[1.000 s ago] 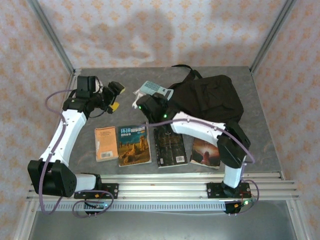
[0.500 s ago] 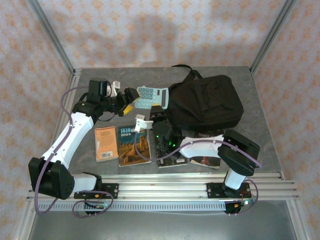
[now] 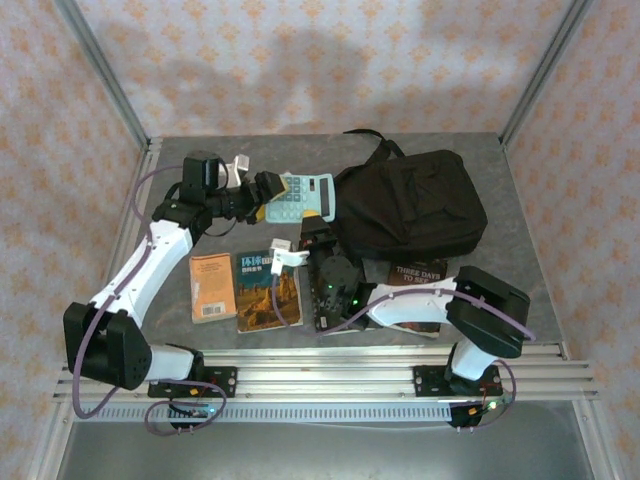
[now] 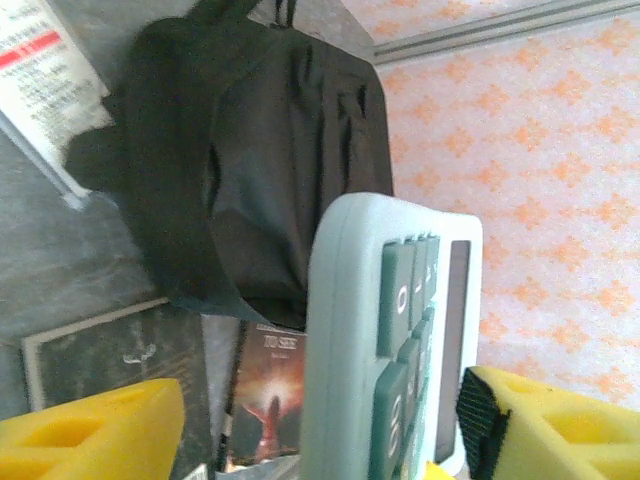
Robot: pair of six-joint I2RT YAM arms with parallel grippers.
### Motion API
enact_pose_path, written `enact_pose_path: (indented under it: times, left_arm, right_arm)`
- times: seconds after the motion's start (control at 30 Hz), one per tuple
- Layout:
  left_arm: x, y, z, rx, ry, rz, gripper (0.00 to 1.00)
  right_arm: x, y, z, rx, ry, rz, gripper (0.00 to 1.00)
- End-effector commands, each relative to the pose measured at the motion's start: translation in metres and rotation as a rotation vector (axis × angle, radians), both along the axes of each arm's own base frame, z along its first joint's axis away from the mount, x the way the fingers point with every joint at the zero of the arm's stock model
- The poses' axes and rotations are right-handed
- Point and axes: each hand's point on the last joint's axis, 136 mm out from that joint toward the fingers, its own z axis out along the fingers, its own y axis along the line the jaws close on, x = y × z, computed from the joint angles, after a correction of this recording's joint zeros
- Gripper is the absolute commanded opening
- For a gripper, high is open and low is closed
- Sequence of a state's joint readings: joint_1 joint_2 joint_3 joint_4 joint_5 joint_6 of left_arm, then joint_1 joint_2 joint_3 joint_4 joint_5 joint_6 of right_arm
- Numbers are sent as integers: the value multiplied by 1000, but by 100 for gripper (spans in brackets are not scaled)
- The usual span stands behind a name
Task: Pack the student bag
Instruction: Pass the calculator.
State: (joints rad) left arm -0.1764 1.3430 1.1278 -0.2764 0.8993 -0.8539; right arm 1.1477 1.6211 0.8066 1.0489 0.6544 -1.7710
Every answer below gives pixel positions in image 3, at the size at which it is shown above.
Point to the black paperback book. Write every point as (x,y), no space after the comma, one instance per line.
(311,295)

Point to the light blue calculator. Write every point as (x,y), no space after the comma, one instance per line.
(300,200)

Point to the National Geography book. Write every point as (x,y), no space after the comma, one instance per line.
(260,300)

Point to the Three Days To See book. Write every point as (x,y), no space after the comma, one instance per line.
(417,274)

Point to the orange paperback book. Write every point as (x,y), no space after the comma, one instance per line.
(212,290)

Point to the black fabric backpack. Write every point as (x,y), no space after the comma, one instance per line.
(410,210)

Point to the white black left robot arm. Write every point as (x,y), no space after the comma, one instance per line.
(150,260)

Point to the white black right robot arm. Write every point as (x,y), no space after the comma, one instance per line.
(410,305)

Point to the grey metal sheet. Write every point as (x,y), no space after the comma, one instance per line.
(325,450)

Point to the small lit circuit board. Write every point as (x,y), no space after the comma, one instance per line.
(197,411)
(490,406)

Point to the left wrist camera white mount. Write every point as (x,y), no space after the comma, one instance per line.
(237,167)

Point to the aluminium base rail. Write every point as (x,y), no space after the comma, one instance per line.
(325,375)

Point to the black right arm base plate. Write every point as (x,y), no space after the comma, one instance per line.
(425,382)

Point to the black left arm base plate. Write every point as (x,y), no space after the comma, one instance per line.
(225,382)

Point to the aluminium frame post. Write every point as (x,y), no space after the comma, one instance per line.
(547,70)
(103,70)

